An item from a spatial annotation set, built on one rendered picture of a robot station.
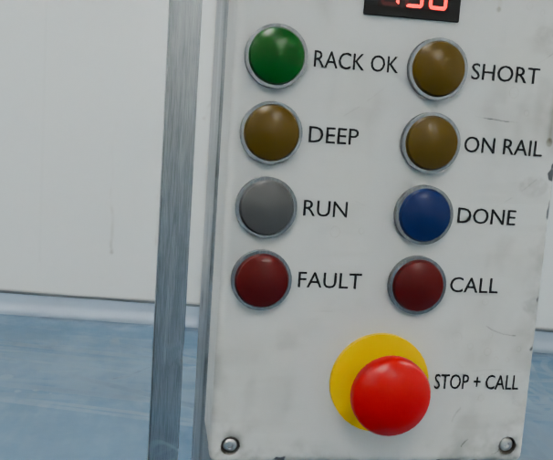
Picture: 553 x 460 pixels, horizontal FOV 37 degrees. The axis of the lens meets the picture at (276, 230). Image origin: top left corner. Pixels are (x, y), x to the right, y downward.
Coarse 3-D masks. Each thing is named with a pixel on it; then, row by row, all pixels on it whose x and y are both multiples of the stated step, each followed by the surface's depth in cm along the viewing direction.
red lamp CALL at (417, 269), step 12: (408, 264) 41; (420, 264) 41; (432, 264) 41; (396, 276) 41; (408, 276) 41; (420, 276) 41; (432, 276) 41; (396, 288) 41; (408, 288) 41; (420, 288) 41; (432, 288) 41; (396, 300) 41; (408, 300) 41; (420, 300) 41; (432, 300) 41
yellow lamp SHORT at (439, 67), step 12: (432, 48) 39; (444, 48) 39; (456, 48) 39; (420, 60) 39; (432, 60) 39; (444, 60) 39; (456, 60) 39; (420, 72) 39; (432, 72) 39; (444, 72) 39; (456, 72) 39; (420, 84) 39; (432, 84) 39; (444, 84) 39; (456, 84) 40
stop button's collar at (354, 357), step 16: (368, 336) 41; (384, 336) 41; (352, 352) 41; (368, 352) 41; (384, 352) 42; (400, 352) 42; (416, 352) 42; (336, 368) 41; (352, 368) 41; (336, 384) 41; (496, 384) 43; (512, 384) 43; (336, 400) 42; (352, 416) 42
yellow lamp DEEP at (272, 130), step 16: (256, 112) 38; (272, 112) 38; (288, 112) 39; (256, 128) 38; (272, 128) 38; (288, 128) 39; (256, 144) 38; (272, 144) 39; (288, 144) 39; (272, 160) 39
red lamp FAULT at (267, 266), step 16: (256, 256) 39; (272, 256) 40; (240, 272) 39; (256, 272) 39; (272, 272) 40; (240, 288) 39; (256, 288) 39; (272, 288) 40; (256, 304) 40; (272, 304) 40
